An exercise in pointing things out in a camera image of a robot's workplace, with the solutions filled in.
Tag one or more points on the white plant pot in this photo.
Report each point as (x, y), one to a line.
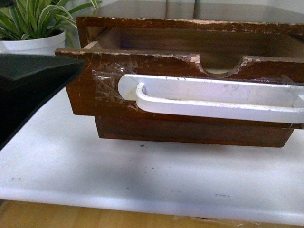
(41, 46)

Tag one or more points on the brown wooden drawer cabinet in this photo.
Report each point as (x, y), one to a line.
(192, 129)

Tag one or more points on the white drawer handle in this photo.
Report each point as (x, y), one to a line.
(215, 98)

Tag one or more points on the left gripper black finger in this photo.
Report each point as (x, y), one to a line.
(27, 82)

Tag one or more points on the green striped plant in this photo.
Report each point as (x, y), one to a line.
(33, 19)

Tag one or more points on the wooden drawer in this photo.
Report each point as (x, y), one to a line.
(234, 56)

